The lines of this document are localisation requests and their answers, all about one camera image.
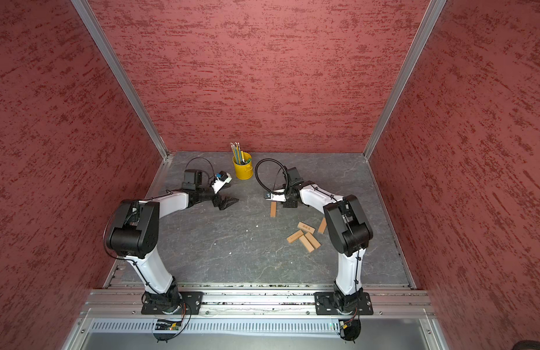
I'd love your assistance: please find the bundle of coloured pencils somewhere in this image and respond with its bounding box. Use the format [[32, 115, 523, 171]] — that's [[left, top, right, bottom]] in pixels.
[[230, 142, 245, 165]]

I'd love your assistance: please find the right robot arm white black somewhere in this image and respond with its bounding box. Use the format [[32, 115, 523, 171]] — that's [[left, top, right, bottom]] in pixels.
[[278, 168, 373, 314]]

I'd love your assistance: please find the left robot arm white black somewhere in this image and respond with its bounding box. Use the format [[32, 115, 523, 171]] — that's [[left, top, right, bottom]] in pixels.
[[104, 169, 238, 314]]

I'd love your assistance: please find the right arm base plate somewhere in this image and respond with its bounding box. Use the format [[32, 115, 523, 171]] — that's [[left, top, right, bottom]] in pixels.
[[313, 290, 374, 316]]

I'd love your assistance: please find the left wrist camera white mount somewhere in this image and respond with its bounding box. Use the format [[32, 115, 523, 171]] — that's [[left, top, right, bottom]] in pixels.
[[210, 171, 232, 194]]

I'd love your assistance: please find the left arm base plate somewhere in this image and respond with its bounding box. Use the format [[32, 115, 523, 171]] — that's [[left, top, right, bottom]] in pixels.
[[141, 292, 204, 316]]

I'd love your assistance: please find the wooden block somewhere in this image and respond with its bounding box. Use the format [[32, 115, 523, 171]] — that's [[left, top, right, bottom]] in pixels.
[[270, 201, 277, 218], [298, 222, 315, 234], [299, 235, 315, 252], [305, 233, 321, 249], [287, 230, 304, 244], [318, 218, 327, 234]]

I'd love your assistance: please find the yellow metal bucket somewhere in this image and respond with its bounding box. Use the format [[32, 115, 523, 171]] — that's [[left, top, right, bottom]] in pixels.
[[232, 151, 254, 180]]

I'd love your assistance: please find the aluminium front rail frame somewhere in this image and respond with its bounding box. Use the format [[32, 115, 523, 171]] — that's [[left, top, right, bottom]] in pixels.
[[63, 283, 448, 349]]

